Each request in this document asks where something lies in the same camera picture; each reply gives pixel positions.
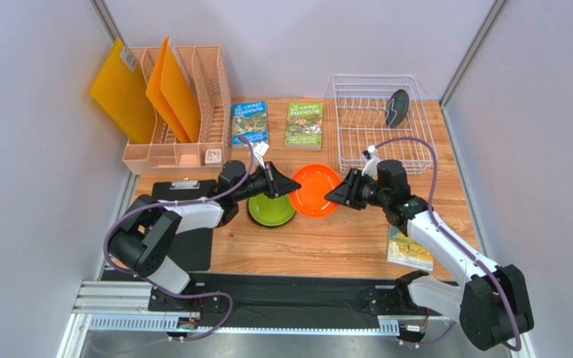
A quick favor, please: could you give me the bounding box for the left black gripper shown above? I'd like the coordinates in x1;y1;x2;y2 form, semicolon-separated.
234;161;301;203

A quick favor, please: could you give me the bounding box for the green plate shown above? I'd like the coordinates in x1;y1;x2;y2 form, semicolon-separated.
247;195;296;223

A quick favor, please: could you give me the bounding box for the orange plate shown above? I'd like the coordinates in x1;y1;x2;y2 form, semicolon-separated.
289;163;341;219

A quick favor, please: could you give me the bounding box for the red floral plate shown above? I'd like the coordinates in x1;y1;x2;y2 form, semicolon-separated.
251;218;292;228

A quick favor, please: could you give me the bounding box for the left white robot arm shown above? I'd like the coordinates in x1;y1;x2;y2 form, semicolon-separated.
103;160;301;297

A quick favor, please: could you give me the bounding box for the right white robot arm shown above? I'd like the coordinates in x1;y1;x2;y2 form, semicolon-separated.
325;160;534;351

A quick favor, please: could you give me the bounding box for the green treehouse book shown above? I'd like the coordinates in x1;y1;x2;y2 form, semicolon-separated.
284;102;324;150

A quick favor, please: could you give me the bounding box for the blue treehouse book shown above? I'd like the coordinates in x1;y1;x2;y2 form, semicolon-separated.
231;101;269;147

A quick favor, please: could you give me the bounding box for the yellow illustrated book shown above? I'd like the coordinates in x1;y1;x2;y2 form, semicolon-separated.
386;226;434;272

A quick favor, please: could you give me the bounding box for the dark brown plate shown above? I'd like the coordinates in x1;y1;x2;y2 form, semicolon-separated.
385;89;410;128

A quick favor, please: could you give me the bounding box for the black clipboard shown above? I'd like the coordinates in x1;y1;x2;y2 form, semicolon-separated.
151;180;216;271

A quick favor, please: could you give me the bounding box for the black base mat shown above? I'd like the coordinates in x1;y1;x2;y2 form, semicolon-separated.
102;270;444;330

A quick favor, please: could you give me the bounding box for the pink plastic file organizer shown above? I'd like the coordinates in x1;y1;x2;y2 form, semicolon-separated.
123;44;232;175

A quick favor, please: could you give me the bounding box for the orange folder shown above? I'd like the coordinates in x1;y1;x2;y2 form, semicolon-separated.
145;36;201;143

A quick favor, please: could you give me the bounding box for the yellow folder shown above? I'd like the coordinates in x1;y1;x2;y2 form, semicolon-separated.
90;39;156;145

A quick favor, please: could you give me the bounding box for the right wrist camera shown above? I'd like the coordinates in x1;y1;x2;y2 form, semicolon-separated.
362;145;381;178

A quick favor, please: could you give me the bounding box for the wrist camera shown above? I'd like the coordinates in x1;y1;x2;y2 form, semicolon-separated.
252;142;269;168
362;145;381;178

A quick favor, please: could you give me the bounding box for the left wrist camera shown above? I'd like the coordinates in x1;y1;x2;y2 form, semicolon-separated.
252;142;269;168

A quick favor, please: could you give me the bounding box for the white wire dish rack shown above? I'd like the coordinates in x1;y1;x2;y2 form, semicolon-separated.
327;74;436;175

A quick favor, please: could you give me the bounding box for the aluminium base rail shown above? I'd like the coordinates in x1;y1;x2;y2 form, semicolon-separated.
57;280;536;358

